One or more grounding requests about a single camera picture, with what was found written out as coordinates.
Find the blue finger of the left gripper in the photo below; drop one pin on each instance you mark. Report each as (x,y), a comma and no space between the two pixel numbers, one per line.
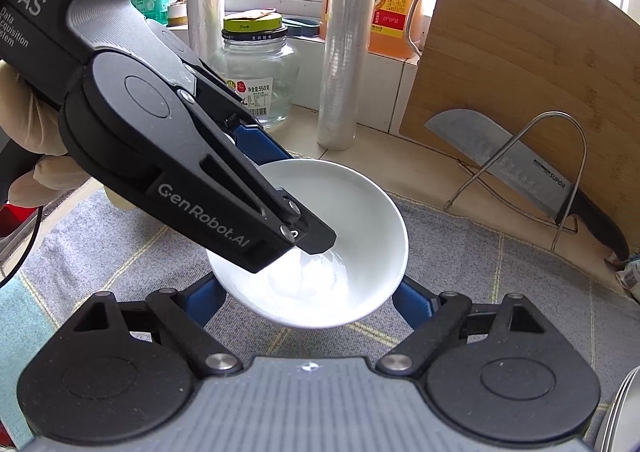
(258,145)

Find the white plates floral stack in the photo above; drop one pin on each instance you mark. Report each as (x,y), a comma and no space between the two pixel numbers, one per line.
(620,428)

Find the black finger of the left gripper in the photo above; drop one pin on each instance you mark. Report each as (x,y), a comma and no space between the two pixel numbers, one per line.
(271,221)

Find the tall plastic wrap roll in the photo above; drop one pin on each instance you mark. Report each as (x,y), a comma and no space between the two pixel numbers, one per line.
(348,31)

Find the glass jar yellow green lid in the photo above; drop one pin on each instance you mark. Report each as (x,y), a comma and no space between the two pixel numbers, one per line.
(258,63)

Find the metal wire board rack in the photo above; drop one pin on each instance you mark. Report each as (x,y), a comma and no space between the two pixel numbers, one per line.
(505,156)

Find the gloved beige hand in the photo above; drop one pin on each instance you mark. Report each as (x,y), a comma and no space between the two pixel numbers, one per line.
(33,125)

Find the grey checked table mat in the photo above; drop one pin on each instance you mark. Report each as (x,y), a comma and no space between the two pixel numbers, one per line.
(97,246)

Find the small potted plant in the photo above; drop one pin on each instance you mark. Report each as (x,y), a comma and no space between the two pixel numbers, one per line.
(176,13)

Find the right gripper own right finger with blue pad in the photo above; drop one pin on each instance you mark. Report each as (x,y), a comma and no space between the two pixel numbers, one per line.
(436,322)

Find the white printed food bag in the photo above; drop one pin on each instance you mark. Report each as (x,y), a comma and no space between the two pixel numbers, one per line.
(627,274)

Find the bamboo cutting board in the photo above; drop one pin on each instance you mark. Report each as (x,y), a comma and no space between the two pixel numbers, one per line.
(565,73)

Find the thin white plastic roll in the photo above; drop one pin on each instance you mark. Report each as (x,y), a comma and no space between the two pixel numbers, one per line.
(204,27)

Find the plain white ceramic bowl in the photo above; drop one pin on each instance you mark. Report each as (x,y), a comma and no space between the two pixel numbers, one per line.
(347,282)

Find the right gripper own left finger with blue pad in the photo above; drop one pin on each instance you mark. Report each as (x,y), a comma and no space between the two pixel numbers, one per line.
(179,318)

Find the steel kitchen knife black handle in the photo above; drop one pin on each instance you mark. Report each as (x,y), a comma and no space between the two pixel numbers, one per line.
(598,223)

